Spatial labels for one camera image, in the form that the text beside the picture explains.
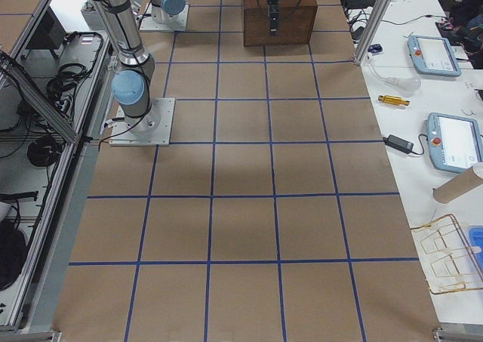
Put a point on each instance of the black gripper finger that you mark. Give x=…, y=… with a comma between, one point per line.
x=273, y=14

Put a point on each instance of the dark wooden drawer cabinet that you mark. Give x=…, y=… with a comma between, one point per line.
x=296, y=21

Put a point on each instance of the small blue black device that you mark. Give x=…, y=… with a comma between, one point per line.
x=375, y=48

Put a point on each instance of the clear light bulb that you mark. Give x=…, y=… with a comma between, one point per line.
x=409, y=85

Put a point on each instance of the far teach pendant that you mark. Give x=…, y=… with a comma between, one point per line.
x=433, y=56

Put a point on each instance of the teach pendant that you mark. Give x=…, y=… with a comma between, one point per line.
x=455, y=143
x=433, y=56

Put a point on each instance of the black power adapter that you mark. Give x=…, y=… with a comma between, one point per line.
x=399, y=144

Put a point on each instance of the brown paper table mat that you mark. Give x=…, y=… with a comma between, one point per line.
x=272, y=216

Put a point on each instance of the near teach pendant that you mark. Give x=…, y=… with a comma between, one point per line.
x=455, y=143

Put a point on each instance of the cardboard tube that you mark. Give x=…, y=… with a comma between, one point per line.
x=461, y=184

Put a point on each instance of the blue plastic container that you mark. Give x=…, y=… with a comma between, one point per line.
x=476, y=240

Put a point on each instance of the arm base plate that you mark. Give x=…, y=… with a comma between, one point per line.
x=174, y=24
x=154, y=129

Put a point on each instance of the aluminium frame post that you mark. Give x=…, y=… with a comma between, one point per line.
x=372, y=25

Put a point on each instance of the gold wire rack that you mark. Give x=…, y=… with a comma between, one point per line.
x=449, y=259

